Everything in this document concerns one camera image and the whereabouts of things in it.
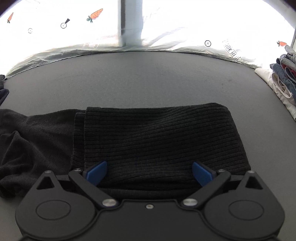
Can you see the white folded garment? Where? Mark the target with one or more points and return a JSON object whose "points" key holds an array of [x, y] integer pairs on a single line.
{"points": [[266, 75]]}

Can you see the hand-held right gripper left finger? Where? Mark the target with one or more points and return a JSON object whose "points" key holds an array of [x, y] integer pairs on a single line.
{"points": [[97, 172]]}

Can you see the white carrot print curtain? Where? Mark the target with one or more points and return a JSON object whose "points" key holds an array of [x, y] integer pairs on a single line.
{"points": [[185, 27]]}

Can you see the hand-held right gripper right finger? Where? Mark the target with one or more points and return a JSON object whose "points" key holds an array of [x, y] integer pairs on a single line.
{"points": [[203, 173]]}

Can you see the dark cloth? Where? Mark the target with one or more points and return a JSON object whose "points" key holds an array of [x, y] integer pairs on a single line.
{"points": [[3, 92]]}

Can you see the black ribbed garment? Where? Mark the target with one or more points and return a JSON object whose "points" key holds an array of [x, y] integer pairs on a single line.
{"points": [[157, 139]]}

